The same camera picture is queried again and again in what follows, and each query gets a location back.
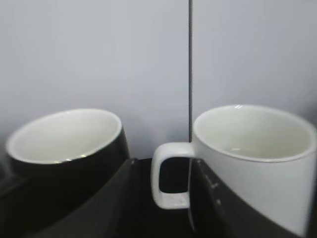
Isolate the white ceramic mug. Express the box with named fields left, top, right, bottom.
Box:
left=151, top=105, right=317, bottom=237

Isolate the black ceramic mug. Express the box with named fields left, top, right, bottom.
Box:
left=5, top=109, right=130, bottom=209

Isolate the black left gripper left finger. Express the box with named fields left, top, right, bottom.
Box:
left=36, top=159, right=139, bottom=238

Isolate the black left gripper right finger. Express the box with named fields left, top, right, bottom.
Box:
left=189, top=159, right=296, bottom=238

